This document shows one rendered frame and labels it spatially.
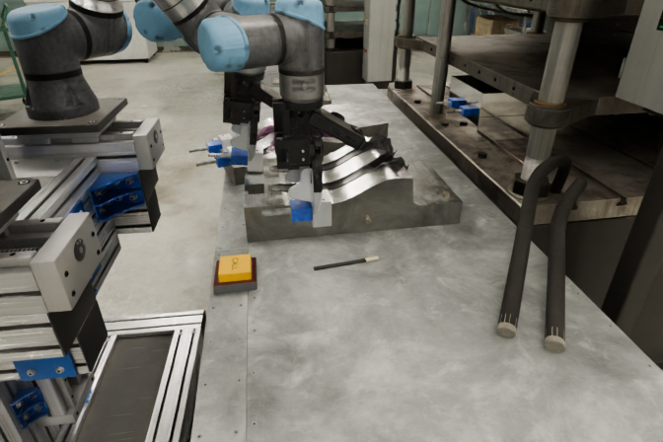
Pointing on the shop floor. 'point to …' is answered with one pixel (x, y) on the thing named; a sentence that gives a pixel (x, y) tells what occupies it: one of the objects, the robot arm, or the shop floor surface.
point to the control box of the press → (642, 266)
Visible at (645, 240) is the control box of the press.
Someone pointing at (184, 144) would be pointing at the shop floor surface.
